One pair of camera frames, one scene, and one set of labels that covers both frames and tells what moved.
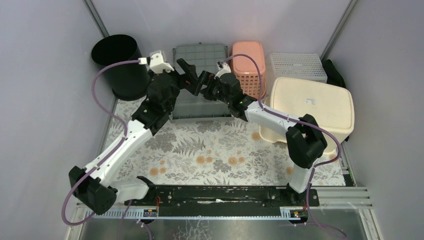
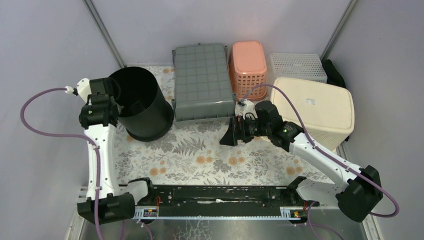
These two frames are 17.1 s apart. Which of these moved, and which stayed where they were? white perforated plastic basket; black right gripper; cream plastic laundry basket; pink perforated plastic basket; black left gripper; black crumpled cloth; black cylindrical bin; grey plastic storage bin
Moved: black left gripper; black cylindrical bin; black right gripper
Stayed: pink perforated plastic basket; white perforated plastic basket; cream plastic laundry basket; black crumpled cloth; grey plastic storage bin
